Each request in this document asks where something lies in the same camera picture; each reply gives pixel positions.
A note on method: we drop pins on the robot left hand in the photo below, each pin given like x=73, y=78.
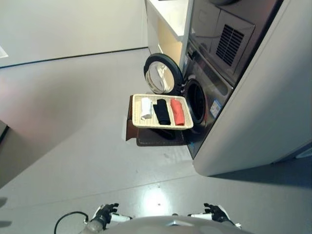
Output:
x=103, y=212

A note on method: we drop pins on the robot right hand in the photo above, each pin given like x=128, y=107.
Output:
x=214, y=212

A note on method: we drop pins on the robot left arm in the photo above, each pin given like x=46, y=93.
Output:
x=93, y=225

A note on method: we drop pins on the dark grey washing machine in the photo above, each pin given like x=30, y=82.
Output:
x=209, y=73

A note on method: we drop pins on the round washing machine door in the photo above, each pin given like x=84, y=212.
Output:
x=162, y=73

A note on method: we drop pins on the robot silver torso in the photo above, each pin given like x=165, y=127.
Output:
x=170, y=225

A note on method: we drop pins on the brown leather stool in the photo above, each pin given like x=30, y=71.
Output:
x=156, y=139

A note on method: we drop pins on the cream woven laundry basket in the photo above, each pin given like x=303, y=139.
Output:
x=162, y=123

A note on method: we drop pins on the blue energy label sticker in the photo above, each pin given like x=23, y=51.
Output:
x=215, y=107

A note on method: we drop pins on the red folded garment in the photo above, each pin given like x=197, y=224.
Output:
x=177, y=112

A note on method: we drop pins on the white folded garment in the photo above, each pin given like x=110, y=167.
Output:
x=146, y=107

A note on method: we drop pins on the black folded garment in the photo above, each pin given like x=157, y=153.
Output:
x=161, y=112

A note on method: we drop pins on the white shelving cabinet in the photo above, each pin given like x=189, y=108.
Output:
x=168, y=26

